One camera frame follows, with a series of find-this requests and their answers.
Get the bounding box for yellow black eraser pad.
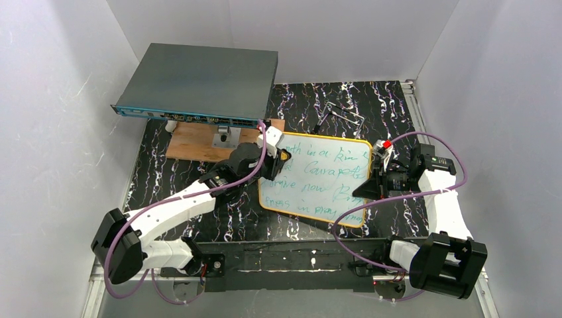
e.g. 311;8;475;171
279;149;292;162

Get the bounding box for green white cylinder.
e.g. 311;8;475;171
164;120;178;134

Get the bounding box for grey blue network switch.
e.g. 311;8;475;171
112;43;278;129

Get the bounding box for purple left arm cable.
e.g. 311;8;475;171
104;121;268;306

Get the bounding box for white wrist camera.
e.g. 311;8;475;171
373;139;394;171
256;126;284;158

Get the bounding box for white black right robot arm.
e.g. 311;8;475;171
353;140;488;299

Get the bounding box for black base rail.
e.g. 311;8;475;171
92;237;488;293

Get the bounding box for black grey wire stripper pliers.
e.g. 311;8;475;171
309;101;366;139

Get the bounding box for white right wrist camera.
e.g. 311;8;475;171
373;139;394;171

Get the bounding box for yellow-framed whiteboard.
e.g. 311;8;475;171
258;132;372;228

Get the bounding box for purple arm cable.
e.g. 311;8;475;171
331;131;469;303
104;121;268;306

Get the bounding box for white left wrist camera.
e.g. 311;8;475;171
256;126;284;158

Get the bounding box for grey metal stand bracket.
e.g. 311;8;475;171
212;126;241;149

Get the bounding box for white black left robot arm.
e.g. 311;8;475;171
91;142;292;284

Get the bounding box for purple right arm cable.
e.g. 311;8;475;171
331;131;469;303

